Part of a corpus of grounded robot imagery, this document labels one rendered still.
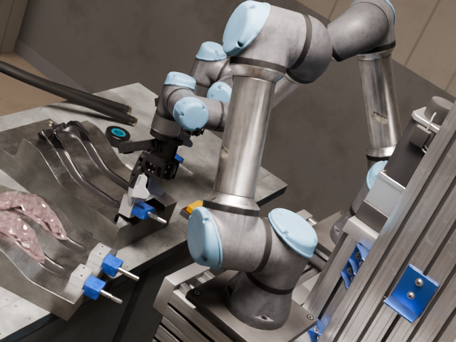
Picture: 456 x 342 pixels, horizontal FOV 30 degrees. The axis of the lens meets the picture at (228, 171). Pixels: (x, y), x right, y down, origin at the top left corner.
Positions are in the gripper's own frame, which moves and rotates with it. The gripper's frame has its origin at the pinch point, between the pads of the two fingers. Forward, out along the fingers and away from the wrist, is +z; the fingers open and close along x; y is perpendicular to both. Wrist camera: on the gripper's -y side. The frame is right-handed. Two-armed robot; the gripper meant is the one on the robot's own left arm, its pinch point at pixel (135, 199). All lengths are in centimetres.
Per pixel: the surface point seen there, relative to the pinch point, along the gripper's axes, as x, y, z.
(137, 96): 72, -53, -4
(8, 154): -6.8, -38.3, 3.6
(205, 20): 172, -91, -23
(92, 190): 0.4, -13.7, 4.0
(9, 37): 181, -211, 30
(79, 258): -20.9, 2.2, 11.9
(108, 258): -16.0, 6.9, 10.4
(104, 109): 43, -46, -4
